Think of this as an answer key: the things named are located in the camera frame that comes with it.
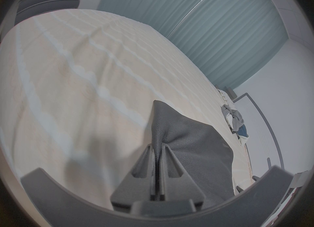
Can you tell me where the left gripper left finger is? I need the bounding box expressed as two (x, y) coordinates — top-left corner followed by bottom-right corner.
(110, 145), (157, 207)

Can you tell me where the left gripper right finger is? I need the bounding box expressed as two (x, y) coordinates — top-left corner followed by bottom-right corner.
(158, 144), (204, 205)

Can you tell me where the black T-shirt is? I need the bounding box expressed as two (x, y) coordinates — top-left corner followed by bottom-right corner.
(151, 100), (236, 209)

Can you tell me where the pile of clothes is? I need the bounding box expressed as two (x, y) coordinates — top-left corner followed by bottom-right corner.
(221, 103), (249, 145)

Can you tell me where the bed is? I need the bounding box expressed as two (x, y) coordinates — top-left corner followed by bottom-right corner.
(0, 9), (285, 212)

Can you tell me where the white printed pillow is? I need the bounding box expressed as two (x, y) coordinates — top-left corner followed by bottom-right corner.
(216, 88), (232, 106)

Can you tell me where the grey bedside table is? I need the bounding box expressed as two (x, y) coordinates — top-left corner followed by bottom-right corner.
(215, 85), (238, 99)

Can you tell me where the blue-green curtain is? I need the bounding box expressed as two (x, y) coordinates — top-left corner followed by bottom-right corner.
(97, 0), (233, 37)
(167, 0), (288, 89)

